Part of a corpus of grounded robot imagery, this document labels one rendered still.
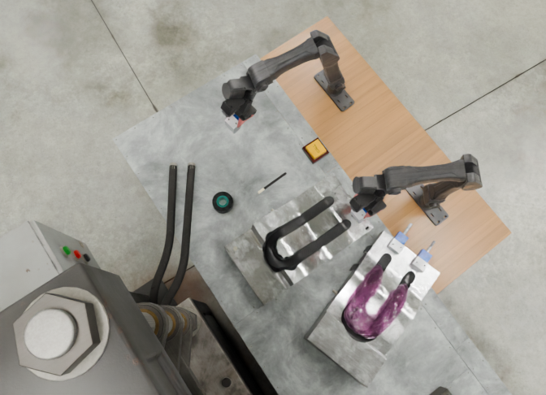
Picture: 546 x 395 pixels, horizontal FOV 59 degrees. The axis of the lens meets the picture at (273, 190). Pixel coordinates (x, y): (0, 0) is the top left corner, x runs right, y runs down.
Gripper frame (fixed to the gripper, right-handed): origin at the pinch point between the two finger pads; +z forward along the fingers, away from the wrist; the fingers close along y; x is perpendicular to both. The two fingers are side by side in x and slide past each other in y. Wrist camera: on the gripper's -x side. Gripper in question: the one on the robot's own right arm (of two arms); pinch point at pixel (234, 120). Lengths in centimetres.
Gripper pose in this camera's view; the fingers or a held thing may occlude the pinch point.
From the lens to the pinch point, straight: 186.0
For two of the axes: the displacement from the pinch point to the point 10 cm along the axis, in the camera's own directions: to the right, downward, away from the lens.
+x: 6.0, -4.7, 6.4
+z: -3.8, 5.5, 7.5
